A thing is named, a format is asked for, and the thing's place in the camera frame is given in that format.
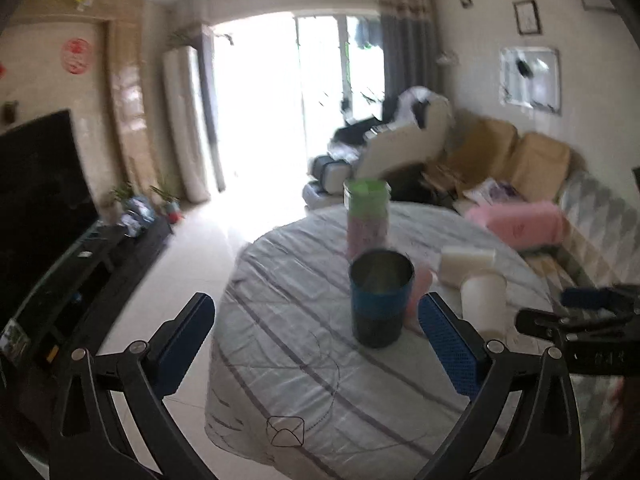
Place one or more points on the beige massage chair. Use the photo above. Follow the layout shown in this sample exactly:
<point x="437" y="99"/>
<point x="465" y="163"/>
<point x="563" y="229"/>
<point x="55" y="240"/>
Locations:
<point x="400" y="145"/>

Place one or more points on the pink plastic cup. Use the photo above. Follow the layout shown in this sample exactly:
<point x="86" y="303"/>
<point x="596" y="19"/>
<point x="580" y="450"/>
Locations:
<point x="422" y="290"/>

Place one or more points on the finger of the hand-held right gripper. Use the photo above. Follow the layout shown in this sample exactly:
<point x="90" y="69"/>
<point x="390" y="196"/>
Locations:
<point x="537" y="321"/>
<point x="582" y="297"/>

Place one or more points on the tan sofa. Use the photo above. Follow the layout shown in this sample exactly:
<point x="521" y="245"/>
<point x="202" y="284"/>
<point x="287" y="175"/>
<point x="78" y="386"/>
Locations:
<point x="540" y="165"/>

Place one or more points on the striped grey tablecloth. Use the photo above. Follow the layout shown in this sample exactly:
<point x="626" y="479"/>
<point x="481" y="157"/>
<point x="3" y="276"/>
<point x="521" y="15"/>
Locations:
<point x="300" y="340"/>

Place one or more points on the white standing air conditioner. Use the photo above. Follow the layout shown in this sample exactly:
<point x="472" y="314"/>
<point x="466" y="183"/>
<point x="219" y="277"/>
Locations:
<point x="185" y="125"/>

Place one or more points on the papers on sofa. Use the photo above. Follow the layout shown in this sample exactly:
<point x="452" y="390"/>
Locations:
<point x="492" y="191"/>

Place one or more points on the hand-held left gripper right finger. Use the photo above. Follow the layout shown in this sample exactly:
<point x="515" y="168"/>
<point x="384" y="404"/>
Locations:
<point x="450" y="345"/>

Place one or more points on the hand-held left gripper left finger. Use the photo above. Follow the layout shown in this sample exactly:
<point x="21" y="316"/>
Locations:
<point x="180" y="345"/>

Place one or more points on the wide white plastic cup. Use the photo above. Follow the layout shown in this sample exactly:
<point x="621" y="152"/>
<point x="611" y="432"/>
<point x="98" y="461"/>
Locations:
<point x="465" y="265"/>

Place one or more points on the white wall board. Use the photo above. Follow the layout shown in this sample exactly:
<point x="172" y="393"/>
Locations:
<point x="530" y="80"/>

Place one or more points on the dark framed wall picture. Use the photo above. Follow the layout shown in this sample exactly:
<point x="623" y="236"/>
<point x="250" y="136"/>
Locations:
<point x="527" y="17"/>

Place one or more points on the blue and black metal cup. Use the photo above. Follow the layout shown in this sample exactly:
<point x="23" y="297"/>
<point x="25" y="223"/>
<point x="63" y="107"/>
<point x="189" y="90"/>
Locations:
<point x="380" y="305"/>

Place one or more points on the red round wall decoration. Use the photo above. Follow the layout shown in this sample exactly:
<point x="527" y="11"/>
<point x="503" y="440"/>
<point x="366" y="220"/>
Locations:
<point x="77" y="56"/>

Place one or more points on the blue water jug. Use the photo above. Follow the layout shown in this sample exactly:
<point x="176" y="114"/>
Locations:
<point x="140" y="215"/>

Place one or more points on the grey and beige curtain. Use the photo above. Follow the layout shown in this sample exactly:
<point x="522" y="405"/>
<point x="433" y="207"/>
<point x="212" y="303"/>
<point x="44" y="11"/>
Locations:
<point x="407" y="45"/>

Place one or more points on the pink bottle with green lid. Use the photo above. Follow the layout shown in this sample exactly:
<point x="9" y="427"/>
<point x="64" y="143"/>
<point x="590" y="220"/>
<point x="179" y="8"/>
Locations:
<point x="367" y="220"/>

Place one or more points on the black television stand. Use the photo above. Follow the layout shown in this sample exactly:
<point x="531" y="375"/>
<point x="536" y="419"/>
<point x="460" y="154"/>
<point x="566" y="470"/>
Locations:
<point x="105" y="265"/>

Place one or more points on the white paper cup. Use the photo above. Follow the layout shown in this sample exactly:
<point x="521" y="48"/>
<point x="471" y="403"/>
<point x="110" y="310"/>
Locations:
<point x="484" y="305"/>

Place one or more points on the black television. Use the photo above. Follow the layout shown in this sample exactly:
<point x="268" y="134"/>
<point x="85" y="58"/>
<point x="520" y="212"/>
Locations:
<point x="40" y="200"/>

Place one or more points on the green potted plant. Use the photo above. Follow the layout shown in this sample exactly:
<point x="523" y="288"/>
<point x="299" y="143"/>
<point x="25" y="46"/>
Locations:
<point x="167" y="200"/>
<point x="122" y="195"/>

